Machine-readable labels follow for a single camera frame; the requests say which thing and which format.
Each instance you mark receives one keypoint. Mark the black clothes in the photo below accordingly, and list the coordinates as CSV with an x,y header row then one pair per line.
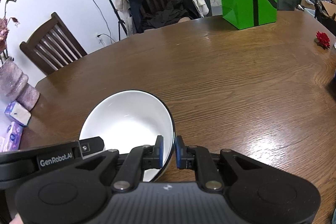
x,y
168,16

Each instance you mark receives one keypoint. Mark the person's left hand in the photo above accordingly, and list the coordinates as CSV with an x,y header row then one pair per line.
x,y
17,220

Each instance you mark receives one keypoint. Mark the white wall socket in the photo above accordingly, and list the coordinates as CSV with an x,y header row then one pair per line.
x,y
101,41

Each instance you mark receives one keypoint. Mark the purple textured vase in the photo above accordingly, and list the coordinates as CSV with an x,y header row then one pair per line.
x,y
15,87

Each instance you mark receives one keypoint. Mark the dark wooden chair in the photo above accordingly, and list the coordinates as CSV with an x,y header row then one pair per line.
x,y
157,1
39,32

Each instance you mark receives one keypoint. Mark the purple tissue pack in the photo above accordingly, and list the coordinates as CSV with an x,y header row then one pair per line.
x,y
19,115
11,134

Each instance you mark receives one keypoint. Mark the white black-rimmed bowl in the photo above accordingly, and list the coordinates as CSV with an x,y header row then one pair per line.
x,y
126,119

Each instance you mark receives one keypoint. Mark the red rose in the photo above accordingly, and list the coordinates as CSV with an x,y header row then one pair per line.
x,y
323,39

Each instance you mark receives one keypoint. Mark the cardboard box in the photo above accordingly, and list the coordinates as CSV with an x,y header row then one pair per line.
x,y
328,7

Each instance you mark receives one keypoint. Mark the navy garment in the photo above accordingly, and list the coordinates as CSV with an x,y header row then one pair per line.
x,y
135,16

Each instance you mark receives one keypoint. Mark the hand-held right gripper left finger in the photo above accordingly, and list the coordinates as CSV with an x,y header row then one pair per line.
x,y
159,151

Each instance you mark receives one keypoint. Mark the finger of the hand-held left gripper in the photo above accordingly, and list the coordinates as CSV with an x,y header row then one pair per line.
x,y
92,146

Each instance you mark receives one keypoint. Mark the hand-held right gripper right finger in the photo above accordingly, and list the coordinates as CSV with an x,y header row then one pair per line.
x,y
180,153

